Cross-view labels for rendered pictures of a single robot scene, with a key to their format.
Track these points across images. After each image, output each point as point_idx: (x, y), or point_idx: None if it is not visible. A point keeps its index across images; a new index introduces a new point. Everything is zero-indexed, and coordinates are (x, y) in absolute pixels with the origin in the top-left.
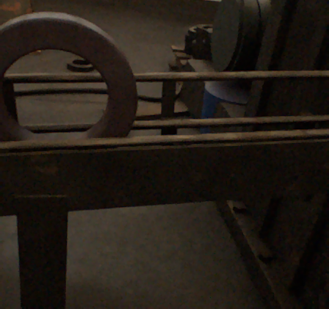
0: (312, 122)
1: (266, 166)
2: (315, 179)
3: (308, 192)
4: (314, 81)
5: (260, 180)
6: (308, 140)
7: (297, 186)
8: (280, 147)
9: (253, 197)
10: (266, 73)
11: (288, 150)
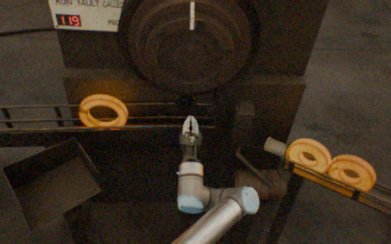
0: (6, 122)
1: None
2: (0, 143)
3: (1, 146)
4: (3, 108)
5: None
6: None
7: None
8: None
9: None
10: None
11: None
